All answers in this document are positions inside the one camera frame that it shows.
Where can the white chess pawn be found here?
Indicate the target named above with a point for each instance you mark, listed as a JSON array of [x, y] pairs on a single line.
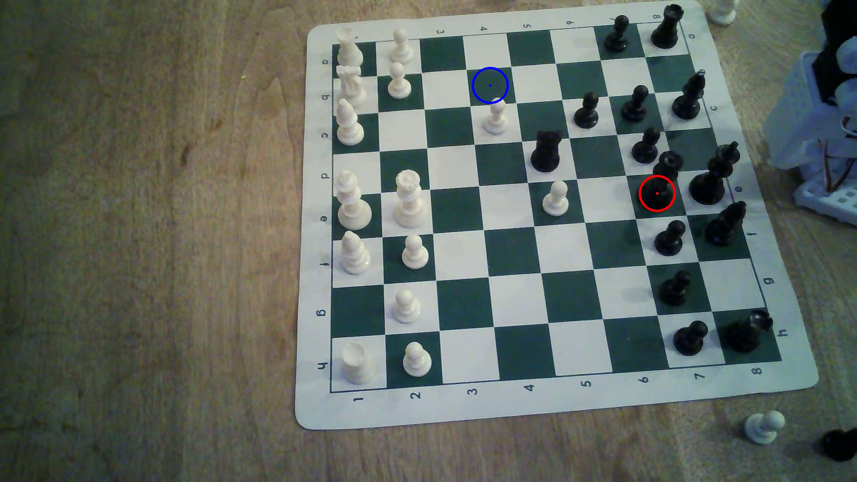
[[764, 427], [401, 47], [723, 10], [555, 199], [415, 253], [416, 360], [495, 117], [406, 306], [399, 81]]

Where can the white chess knight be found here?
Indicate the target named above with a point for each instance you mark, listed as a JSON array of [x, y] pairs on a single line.
[[350, 87]]

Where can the white chess queen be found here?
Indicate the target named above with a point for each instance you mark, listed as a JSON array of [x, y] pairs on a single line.
[[409, 201]]

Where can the black chess bishop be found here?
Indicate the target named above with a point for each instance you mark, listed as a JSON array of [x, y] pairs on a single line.
[[689, 97], [725, 226]]

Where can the black chess piece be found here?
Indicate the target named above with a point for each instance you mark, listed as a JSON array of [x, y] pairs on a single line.
[[840, 444]]

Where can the black chess king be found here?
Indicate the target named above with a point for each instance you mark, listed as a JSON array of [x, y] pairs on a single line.
[[710, 184]]

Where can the white chess bishop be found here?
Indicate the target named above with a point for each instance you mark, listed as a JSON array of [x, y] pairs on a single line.
[[348, 124], [355, 254]]

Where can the black chess knight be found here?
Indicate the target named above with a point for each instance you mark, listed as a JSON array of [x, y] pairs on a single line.
[[748, 331]]

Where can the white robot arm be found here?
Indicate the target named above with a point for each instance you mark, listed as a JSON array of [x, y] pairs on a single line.
[[790, 114]]

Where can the white chess king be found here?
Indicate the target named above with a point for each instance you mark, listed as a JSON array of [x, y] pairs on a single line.
[[351, 201]]

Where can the white chess rook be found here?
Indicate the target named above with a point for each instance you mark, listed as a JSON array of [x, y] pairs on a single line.
[[357, 363], [348, 50]]

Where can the green white chess mat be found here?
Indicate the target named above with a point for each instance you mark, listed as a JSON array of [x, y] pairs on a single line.
[[468, 405]]

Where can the black chess queen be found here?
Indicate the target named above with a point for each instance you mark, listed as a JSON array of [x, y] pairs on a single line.
[[667, 164]]

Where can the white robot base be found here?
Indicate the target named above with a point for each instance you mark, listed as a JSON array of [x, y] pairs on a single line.
[[820, 197]]

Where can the black chess pawn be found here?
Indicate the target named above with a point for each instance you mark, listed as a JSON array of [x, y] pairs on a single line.
[[690, 339], [635, 106], [670, 239], [587, 112], [646, 147], [616, 37], [675, 289]]

